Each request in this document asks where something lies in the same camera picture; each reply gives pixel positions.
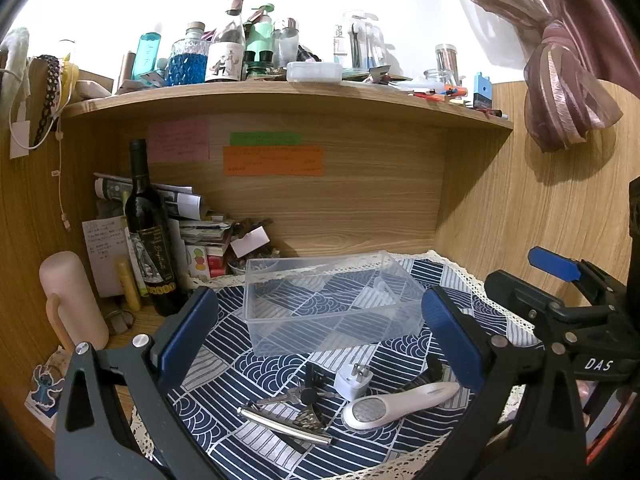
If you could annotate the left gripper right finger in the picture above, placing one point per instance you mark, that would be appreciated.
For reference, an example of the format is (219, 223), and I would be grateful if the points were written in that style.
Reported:
(525, 419)

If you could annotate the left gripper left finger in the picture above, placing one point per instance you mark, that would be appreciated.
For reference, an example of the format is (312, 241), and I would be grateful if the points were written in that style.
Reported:
(92, 437)

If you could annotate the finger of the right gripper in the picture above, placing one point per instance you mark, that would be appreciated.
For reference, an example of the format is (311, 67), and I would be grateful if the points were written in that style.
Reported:
(555, 264)
(527, 301)

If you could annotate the white handheld massager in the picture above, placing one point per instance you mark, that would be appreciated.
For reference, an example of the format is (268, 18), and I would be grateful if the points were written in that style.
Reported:
(372, 412)

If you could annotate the silver metal clip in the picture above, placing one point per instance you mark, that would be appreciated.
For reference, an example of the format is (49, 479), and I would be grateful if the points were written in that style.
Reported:
(282, 426)

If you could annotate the white plug adapter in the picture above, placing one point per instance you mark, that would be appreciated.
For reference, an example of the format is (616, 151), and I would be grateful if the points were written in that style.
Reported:
(352, 381)

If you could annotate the blue stitch sticker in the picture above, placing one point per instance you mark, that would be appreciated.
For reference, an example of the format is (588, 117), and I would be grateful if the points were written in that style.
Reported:
(45, 391)

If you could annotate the pink mug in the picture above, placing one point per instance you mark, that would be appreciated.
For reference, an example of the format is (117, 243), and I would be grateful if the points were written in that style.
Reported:
(71, 307)

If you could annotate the yellow tube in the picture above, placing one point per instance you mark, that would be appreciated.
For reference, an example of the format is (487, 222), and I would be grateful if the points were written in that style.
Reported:
(129, 285)

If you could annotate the blue white patterned cloth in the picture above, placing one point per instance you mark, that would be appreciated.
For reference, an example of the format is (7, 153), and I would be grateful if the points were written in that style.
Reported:
(265, 395)

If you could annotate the dark wine bottle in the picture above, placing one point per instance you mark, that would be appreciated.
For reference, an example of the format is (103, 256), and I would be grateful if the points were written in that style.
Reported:
(148, 228)

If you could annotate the white paper note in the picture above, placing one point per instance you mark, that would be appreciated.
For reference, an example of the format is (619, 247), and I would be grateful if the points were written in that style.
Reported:
(105, 242)

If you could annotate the blue stapler box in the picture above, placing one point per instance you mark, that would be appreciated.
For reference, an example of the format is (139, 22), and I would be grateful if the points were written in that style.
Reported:
(482, 92)

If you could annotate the clear plastic storage box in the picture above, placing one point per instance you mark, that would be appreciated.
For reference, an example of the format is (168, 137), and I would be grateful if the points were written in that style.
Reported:
(317, 304)

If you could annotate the white card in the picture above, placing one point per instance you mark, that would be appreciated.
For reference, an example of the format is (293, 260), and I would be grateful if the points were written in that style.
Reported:
(251, 241)

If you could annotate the clear glass jar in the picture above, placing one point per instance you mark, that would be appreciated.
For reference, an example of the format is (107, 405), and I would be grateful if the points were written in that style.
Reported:
(447, 60)

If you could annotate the pink curtain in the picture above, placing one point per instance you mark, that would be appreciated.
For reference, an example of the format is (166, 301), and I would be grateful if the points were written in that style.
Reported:
(581, 45)

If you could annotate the wooden shelf board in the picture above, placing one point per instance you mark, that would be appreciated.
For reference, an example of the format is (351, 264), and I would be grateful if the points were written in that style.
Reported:
(364, 101)

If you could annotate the orange sticky note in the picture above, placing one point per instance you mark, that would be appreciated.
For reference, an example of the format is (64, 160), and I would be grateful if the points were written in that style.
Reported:
(273, 160)

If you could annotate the pink sticky note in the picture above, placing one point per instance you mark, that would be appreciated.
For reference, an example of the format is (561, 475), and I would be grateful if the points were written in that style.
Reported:
(185, 140)

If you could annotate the green sticky note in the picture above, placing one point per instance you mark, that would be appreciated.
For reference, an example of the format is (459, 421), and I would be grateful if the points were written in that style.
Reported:
(265, 138)

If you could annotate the translucent small lidded box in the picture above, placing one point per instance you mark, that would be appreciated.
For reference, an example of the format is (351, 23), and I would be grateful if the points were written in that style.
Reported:
(330, 73)

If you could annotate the blue glass bottle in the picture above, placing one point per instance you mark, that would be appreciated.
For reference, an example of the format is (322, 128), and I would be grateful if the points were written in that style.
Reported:
(188, 57)

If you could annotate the teal plastic bottle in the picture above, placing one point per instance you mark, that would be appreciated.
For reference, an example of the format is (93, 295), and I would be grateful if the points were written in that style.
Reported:
(146, 54)

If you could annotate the white label bottle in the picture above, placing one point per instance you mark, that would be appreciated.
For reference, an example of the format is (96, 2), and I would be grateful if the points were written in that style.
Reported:
(226, 50)

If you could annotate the mint green spray bottle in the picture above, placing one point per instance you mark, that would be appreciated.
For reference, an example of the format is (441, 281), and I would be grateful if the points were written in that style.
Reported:
(258, 55)

